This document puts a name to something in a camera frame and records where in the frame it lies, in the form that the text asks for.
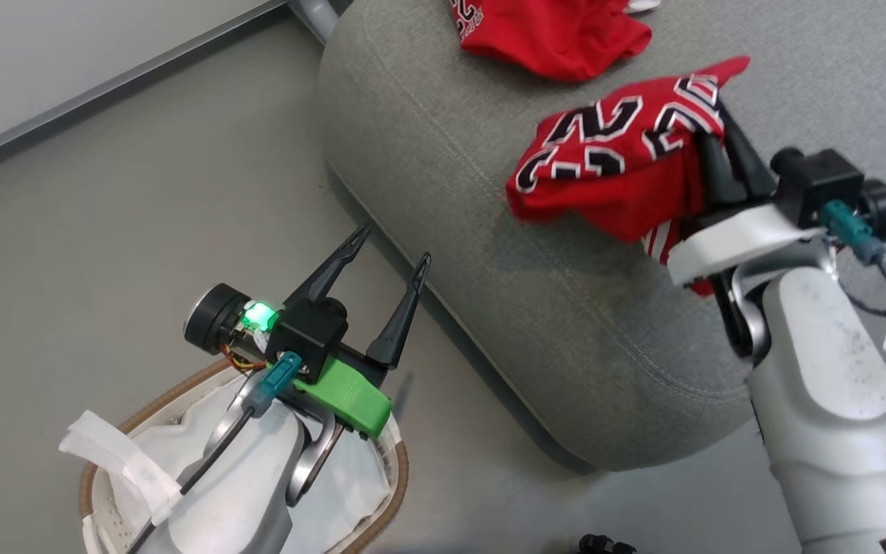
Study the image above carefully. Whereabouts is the wicker laundry basket white liner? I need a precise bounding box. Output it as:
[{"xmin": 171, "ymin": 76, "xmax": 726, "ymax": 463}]
[{"xmin": 58, "ymin": 377, "xmax": 401, "ymax": 554}]

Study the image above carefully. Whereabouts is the brown and white laundry basket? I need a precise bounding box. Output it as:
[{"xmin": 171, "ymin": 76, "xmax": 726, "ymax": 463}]
[{"xmin": 78, "ymin": 358, "xmax": 411, "ymax": 554}]

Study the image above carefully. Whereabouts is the black cable with teal plug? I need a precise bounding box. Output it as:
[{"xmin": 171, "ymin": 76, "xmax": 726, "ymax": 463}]
[
  {"xmin": 824, "ymin": 200, "xmax": 886, "ymax": 362},
  {"xmin": 126, "ymin": 352, "xmax": 304, "ymax": 554}
]

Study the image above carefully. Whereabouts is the grey fabric sofa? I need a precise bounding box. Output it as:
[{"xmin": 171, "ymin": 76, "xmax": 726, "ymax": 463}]
[{"xmin": 318, "ymin": 0, "xmax": 886, "ymax": 472}]

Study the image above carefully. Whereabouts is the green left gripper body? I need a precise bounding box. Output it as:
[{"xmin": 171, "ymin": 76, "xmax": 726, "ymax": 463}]
[{"xmin": 184, "ymin": 283, "xmax": 392, "ymax": 440}]

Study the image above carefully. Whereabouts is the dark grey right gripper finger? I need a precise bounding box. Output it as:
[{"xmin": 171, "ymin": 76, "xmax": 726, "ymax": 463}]
[
  {"xmin": 721, "ymin": 108, "xmax": 777, "ymax": 198},
  {"xmin": 693, "ymin": 131, "xmax": 744, "ymax": 207}
]

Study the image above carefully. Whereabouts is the grey partition bottom rail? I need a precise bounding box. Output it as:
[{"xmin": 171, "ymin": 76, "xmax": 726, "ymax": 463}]
[{"xmin": 0, "ymin": 0, "xmax": 290, "ymax": 175}]

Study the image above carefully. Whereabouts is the red jersey with large numbers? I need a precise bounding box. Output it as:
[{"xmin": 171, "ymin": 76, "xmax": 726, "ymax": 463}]
[{"xmin": 506, "ymin": 55, "xmax": 751, "ymax": 297}]

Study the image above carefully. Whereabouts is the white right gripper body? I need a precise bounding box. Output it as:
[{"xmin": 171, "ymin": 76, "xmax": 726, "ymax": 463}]
[{"xmin": 666, "ymin": 179, "xmax": 886, "ymax": 287}]

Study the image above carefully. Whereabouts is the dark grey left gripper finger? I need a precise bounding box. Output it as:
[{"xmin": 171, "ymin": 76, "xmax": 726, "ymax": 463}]
[
  {"xmin": 366, "ymin": 252, "xmax": 433, "ymax": 371},
  {"xmin": 285, "ymin": 223, "xmax": 374, "ymax": 305}
]

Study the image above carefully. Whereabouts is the grey rounded partition foot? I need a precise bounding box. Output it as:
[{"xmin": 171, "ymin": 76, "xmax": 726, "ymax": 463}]
[{"xmin": 289, "ymin": 0, "xmax": 351, "ymax": 44}]

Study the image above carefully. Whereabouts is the red garment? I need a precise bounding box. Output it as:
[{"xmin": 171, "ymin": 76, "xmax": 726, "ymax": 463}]
[{"xmin": 449, "ymin": 0, "xmax": 653, "ymax": 83}]

